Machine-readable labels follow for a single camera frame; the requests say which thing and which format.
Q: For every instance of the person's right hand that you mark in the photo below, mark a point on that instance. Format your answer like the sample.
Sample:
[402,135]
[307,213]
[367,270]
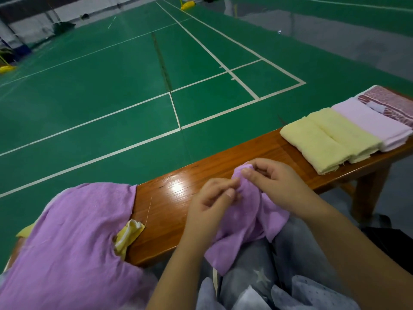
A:
[284,184]

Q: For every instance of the person's left hand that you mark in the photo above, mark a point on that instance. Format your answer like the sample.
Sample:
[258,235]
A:
[206,213]

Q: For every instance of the purple towel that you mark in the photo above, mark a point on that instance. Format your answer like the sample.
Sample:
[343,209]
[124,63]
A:
[242,219]
[71,255]

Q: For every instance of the pale yellow towel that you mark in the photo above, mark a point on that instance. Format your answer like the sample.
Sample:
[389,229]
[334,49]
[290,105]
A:
[348,132]
[313,146]

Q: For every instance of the yellow white striped cloth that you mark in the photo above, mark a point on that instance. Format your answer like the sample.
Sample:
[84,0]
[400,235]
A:
[128,235]

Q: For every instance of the light pink towel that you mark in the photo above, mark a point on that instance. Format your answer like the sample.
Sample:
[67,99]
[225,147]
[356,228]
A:
[374,124]

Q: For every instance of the red patterned towel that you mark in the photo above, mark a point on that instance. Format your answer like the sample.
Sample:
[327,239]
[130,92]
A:
[393,103]

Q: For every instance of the person's right forearm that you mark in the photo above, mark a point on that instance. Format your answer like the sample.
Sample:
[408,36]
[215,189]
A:
[361,261]

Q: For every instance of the person's grey trousers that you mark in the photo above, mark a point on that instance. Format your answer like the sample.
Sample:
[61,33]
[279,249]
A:
[258,274]

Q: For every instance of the brown wooden bench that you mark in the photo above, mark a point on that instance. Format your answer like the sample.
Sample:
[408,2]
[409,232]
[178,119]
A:
[174,197]

